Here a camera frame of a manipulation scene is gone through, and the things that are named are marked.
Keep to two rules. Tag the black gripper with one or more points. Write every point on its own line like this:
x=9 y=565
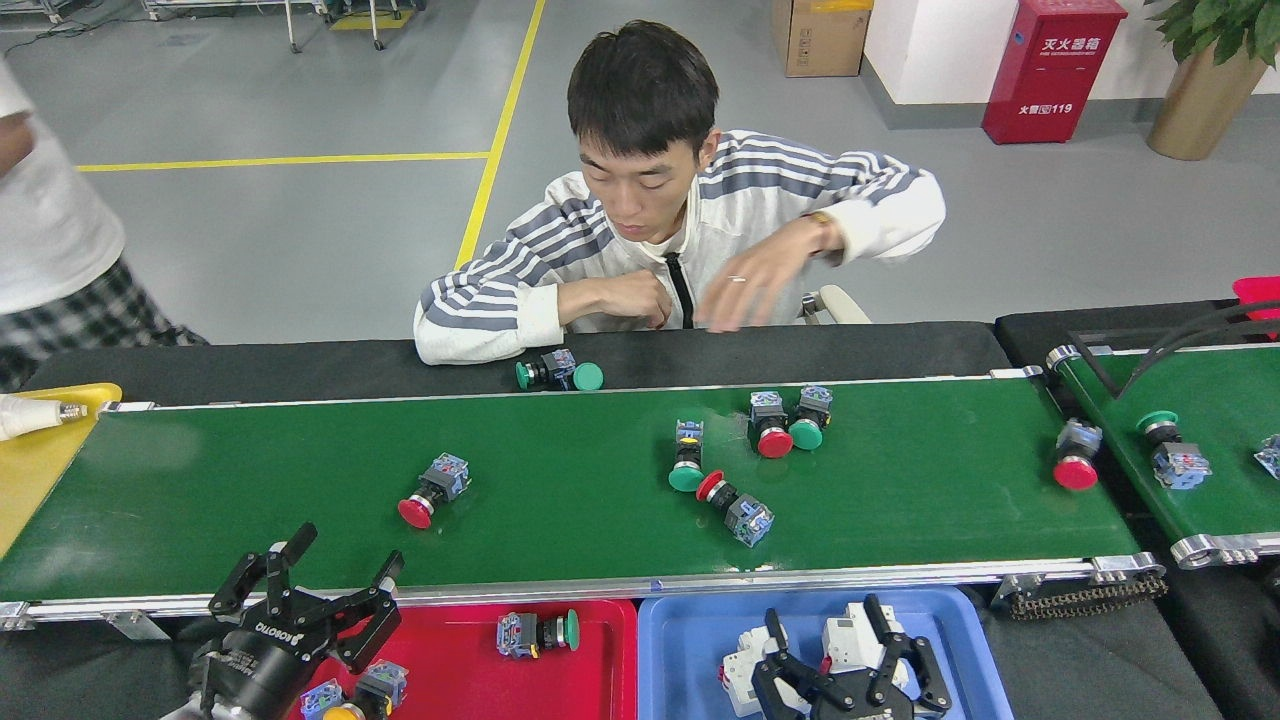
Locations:
x=860 y=708
x=265 y=665

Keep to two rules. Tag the white circuit breaker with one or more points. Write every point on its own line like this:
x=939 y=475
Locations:
x=848 y=640
x=745 y=660

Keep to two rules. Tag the red plastic tray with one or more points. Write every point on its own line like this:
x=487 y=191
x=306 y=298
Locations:
x=450 y=680

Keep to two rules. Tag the blue plastic tray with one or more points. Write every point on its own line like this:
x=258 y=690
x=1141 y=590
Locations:
x=690 y=660

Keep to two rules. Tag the long green conveyor belt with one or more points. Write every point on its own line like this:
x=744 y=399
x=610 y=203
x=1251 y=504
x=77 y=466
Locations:
x=560 y=480

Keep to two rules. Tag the yellow plastic tray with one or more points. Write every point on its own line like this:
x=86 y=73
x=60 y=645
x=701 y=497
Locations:
x=40 y=480

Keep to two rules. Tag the short green conveyor belt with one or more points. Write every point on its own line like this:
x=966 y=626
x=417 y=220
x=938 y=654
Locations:
x=1230 y=500

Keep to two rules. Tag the seated person's left hand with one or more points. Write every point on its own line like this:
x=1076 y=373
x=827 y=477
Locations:
x=755 y=282

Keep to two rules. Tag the seated person's right hand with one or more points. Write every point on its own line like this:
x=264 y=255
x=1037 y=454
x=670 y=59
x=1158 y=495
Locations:
x=638 y=297

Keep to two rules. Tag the white light bulb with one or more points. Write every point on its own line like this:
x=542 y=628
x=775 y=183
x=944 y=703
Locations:
x=30 y=415

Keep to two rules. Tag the standing person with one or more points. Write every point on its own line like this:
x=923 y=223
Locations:
x=50 y=220

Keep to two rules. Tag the seated person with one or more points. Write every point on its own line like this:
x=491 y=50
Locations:
x=760 y=180

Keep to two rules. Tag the red plastic bin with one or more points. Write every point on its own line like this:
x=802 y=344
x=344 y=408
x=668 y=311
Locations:
x=1258 y=290

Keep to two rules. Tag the red fire extinguisher box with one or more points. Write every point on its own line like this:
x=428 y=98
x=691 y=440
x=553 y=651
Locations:
x=1050 y=80

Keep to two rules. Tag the brown cardboard box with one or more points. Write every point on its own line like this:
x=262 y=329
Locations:
x=820 y=40

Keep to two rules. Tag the potted plant in gold planter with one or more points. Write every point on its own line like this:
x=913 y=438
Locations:
x=1200 y=110

